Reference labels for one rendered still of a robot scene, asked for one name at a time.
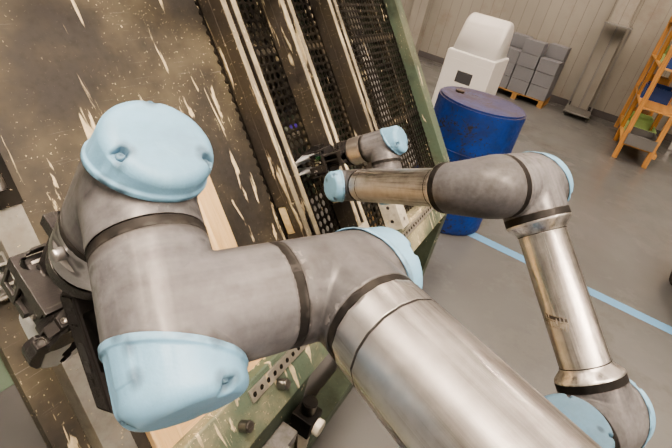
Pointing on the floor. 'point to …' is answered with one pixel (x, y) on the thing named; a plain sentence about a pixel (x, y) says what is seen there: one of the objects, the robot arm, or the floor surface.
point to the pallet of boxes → (533, 68)
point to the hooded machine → (477, 55)
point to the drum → (475, 135)
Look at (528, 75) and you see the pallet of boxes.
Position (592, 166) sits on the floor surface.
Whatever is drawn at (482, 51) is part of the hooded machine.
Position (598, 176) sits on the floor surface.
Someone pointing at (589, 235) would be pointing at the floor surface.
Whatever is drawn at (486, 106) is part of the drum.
